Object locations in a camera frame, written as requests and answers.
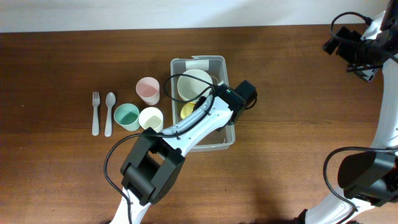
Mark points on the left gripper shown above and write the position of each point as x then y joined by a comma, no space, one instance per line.
200,102

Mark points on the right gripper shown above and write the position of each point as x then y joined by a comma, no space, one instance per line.
344,51

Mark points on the yellow plastic cup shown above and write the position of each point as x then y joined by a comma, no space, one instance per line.
187,110

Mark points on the white plastic bowl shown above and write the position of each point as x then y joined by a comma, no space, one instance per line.
188,88

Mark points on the cream plastic cup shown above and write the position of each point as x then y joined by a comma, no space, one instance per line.
151,117

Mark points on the pink plastic cup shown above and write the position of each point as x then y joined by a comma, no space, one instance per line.
148,89

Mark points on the green plastic cup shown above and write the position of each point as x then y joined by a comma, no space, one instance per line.
127,116

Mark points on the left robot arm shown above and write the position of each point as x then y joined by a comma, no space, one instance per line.
156,159

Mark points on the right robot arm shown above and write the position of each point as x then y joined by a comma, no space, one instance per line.
362,178

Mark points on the clear plastic storage container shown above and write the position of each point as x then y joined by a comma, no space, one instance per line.
217,140

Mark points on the white label on container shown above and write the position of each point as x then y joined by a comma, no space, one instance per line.
197,64

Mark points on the grey plastic spoon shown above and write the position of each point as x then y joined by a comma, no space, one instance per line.
110,102

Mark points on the grey plastic fork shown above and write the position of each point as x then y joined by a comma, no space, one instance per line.
95,125

